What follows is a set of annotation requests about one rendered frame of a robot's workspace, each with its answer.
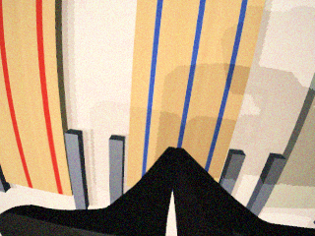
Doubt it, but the tan strip with blue stripes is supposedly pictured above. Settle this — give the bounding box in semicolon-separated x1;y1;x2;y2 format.
127;0;265;186

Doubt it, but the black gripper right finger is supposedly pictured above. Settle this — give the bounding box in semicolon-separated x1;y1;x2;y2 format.
173;148;315;236

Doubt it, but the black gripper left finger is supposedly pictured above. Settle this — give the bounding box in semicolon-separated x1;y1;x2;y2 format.
0;147;177;236

